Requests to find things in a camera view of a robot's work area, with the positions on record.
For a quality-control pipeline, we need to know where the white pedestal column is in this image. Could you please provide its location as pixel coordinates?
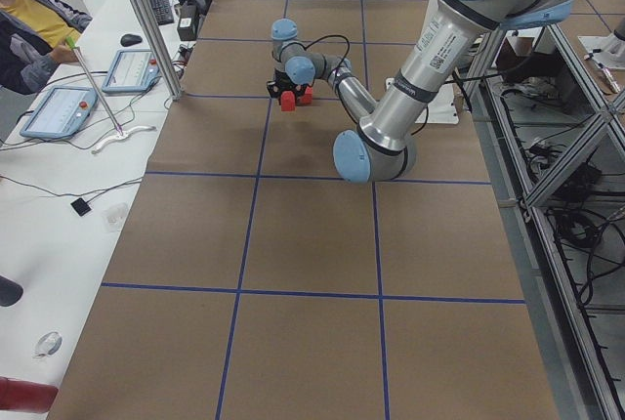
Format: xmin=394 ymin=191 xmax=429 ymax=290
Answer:
xmin=384 ymin=0 xmax=484 ymax=125

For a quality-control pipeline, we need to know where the red cylinder bottle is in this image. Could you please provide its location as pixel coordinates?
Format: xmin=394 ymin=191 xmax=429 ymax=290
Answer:
xmin=1 ymin=377 xmax=59 ymax=414

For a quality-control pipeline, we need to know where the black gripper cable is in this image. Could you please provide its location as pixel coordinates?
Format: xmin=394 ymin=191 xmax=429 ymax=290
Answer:
xmin=292 ymin=34 xmax=431 ymax=138

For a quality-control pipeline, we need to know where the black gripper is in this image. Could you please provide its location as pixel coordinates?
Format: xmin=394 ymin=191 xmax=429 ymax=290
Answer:
xmin=272 ymin=68 xmax=313 ymax=97

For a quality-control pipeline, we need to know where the upper teach pendant tablet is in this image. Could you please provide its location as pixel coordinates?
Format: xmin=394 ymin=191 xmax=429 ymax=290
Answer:
xmin=102 ymin=49 xmax=160 ymax=95

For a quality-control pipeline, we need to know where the black computer mouse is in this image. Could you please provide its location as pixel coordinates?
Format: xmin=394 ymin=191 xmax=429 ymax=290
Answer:
xmin=119 ymin=33 xmax=143 ymax=48

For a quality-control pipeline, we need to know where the black keyboard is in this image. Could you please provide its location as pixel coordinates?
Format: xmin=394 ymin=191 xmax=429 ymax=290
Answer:
xmin=148 ymin=0 xmax=175 ymax=25

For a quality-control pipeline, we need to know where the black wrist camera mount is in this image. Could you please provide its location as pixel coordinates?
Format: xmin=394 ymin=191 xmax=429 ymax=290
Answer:
xmin=266 ymin=80 xmax=283 ymax=99

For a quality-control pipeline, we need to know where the small black square pad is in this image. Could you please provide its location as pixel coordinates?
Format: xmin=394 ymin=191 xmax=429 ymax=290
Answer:
xmin=70 ymin=197 xmax=92 ymax=217

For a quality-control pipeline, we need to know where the black box with label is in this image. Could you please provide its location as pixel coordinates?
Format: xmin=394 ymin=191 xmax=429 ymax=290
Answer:
xmin=177 ymin=0 xmax=209 ymax=42

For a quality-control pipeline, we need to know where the teach pendant tablet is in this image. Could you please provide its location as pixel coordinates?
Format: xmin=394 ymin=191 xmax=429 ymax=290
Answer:
xmin=102 ymin=49 xmax=160 ymax=95
xmin=20 ymin=87 xmax=98 ymax=140

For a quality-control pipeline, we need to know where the lower teach pendant tablet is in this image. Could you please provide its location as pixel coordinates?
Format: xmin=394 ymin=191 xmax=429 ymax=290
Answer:
xmin=20 ymin=87 xmax=98 ymax=140

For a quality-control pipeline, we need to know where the seated person yellow shirt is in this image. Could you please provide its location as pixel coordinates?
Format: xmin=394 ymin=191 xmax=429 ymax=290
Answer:
xmin=1 ymin=0 xmax=92 ymax=95

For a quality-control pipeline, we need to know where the aluminium frame post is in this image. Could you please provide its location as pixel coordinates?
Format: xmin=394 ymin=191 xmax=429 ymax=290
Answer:
xmin=130 ymin=0 xmax=182 ymax=101

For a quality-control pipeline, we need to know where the metal rod green tip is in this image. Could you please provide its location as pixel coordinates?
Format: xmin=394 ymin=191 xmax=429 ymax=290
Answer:
xmin=65 ymin=36 xmax=125 ymax=140

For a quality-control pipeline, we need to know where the white curved bracket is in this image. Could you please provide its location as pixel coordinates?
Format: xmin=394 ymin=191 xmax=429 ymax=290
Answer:
xmin=91 ymin=126 xmax=156 ymax=155

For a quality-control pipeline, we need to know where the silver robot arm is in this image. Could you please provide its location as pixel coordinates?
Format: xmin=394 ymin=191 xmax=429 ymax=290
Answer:
xmin=267 ymin=0 xmax=573 ymax=184

